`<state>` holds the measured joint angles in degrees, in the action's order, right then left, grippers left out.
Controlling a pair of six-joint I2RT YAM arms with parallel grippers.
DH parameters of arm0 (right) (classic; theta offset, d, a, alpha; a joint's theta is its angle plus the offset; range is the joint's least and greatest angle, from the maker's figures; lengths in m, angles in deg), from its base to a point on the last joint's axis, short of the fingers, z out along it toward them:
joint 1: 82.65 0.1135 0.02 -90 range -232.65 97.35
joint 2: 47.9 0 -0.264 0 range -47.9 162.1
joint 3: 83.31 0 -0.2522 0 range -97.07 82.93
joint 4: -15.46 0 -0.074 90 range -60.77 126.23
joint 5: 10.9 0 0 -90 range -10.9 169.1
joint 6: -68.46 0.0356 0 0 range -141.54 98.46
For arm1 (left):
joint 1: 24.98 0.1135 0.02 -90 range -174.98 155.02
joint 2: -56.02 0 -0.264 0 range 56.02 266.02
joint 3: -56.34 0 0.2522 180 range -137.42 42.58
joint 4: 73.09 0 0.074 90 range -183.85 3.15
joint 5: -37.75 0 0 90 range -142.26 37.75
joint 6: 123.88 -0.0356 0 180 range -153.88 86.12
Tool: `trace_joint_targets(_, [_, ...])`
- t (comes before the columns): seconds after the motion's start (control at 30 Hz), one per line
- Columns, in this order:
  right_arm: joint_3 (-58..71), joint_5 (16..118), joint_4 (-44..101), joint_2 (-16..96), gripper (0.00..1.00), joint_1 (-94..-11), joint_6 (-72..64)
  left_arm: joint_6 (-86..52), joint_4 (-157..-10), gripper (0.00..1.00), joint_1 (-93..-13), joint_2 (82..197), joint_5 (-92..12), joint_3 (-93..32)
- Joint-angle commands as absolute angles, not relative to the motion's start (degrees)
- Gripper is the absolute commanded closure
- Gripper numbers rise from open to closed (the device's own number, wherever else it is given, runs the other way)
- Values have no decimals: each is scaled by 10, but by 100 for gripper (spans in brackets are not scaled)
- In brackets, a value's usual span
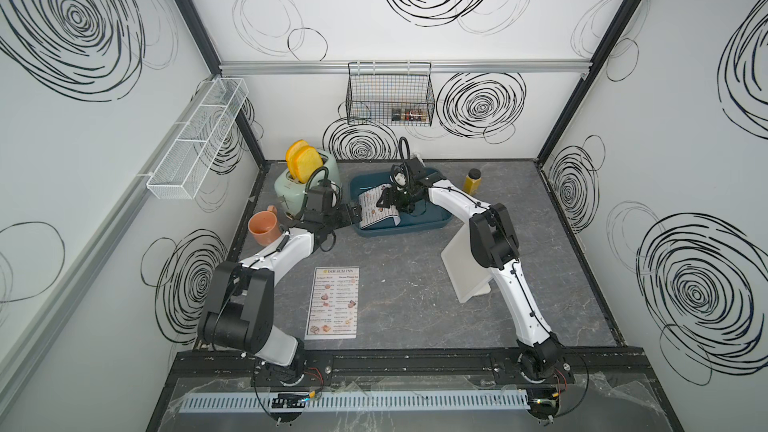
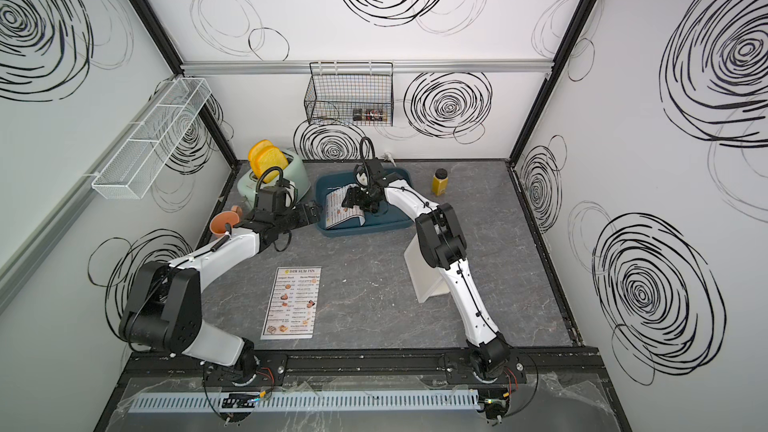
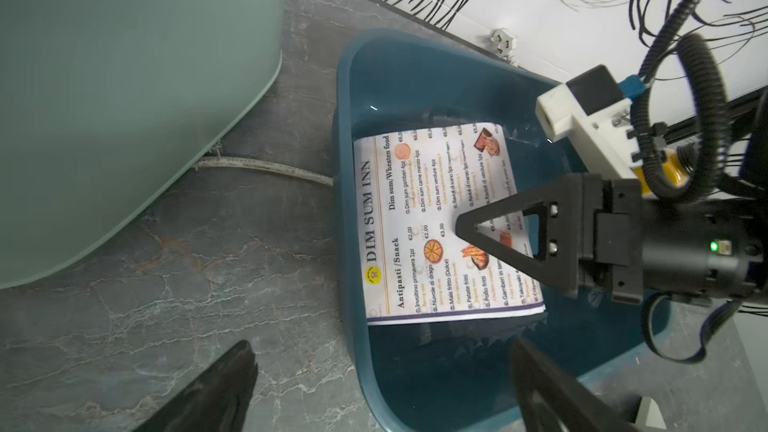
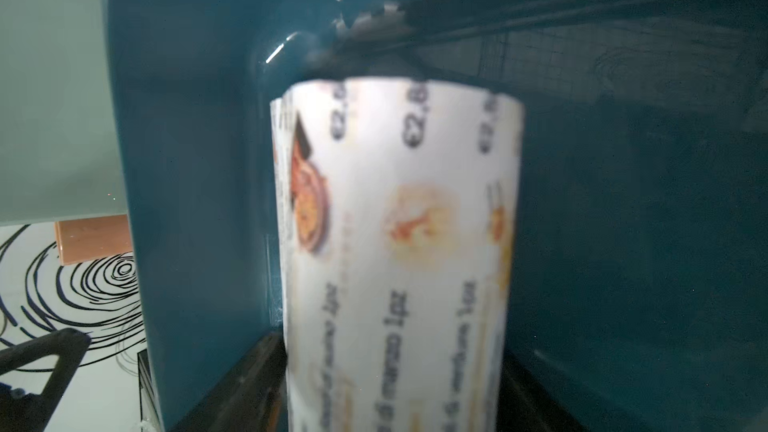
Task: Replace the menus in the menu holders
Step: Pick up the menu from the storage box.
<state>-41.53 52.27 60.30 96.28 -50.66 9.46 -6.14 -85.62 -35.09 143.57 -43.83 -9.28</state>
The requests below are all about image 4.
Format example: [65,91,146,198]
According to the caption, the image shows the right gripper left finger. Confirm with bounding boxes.
[173,332,287,432]

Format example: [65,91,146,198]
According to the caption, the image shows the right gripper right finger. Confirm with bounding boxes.
[497,353,586,432]

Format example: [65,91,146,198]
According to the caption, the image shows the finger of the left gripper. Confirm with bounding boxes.
[1,328,91,431]

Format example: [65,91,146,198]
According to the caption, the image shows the old menu sheet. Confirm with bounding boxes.
[272,77,525,431]

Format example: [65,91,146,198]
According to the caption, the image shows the orange mug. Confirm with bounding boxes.
[54,215,133,266]

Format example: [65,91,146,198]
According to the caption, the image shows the mint green toaster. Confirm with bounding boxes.
[1,0,127,225]

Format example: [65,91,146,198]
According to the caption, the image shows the teal plastic bin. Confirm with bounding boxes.
[105,0,767,431]

